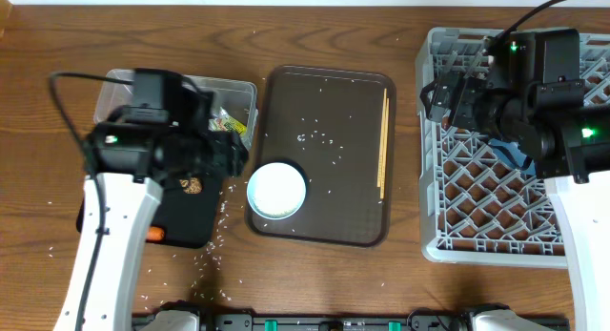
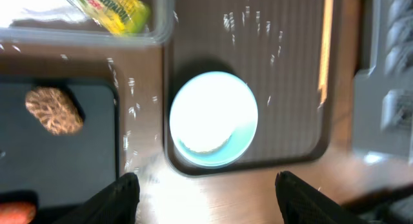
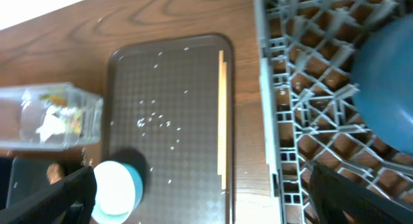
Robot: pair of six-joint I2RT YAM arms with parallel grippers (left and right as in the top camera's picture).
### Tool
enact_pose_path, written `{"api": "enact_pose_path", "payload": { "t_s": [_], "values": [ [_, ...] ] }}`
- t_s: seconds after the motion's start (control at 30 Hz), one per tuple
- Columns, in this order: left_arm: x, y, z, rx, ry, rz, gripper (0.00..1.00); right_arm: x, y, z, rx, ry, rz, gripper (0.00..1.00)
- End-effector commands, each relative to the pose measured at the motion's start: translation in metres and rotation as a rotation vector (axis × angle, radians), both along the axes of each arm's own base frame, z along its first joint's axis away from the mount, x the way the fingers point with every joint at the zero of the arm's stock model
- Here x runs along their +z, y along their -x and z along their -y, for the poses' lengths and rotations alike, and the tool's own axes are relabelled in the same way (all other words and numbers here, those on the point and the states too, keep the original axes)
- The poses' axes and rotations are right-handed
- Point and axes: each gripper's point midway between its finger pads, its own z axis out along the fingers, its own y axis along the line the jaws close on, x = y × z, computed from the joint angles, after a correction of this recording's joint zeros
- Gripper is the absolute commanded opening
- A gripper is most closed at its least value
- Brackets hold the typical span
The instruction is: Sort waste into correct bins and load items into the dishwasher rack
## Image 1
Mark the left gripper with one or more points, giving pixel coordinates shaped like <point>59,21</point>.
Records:
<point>231,154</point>

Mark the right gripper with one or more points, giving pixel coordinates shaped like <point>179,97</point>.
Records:
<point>471,89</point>

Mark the green yellow snack wrapper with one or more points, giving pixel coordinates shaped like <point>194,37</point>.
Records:
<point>225,122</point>

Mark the brown food scrap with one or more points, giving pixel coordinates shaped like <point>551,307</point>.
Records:
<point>191,186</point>

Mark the light blue rice bowl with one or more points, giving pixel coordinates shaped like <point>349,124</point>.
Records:
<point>276,191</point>

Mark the wooden chopstick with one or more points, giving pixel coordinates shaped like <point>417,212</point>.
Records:
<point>384,148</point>
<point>380,139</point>

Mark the dark blue plate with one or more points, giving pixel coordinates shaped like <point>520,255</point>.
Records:
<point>511,156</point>

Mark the orange carrot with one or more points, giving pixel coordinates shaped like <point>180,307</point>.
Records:
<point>155,234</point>

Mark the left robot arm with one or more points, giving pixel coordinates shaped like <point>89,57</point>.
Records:
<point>162,134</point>

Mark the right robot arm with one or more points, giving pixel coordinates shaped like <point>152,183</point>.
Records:
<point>534,96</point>

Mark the black waste tray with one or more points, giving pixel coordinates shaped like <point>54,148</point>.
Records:
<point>190,216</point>

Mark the grey dishwasher rack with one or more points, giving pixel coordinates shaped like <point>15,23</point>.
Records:
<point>474,208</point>

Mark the clear plastic bin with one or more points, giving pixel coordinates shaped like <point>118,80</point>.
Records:
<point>236,98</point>

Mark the brown serving tray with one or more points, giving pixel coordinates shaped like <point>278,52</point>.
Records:
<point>326,123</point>

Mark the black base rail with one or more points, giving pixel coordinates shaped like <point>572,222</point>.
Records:
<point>184,316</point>

